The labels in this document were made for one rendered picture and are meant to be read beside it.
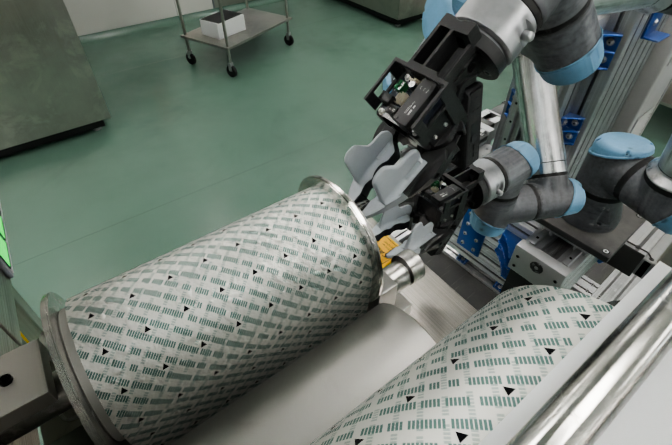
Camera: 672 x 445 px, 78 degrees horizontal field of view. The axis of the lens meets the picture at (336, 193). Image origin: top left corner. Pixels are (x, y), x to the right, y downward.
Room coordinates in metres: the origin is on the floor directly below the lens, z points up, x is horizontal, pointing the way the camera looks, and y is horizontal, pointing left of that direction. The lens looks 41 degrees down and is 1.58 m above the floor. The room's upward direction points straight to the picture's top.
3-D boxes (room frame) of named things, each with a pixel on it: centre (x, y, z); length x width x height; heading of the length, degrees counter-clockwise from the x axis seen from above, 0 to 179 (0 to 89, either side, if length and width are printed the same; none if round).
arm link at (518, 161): (0.61, -0.31, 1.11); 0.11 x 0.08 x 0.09; 126
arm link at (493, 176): (0.56, -0.25, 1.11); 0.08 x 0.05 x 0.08; 36
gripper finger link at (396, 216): (0.47, -0.09, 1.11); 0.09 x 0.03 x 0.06; 117
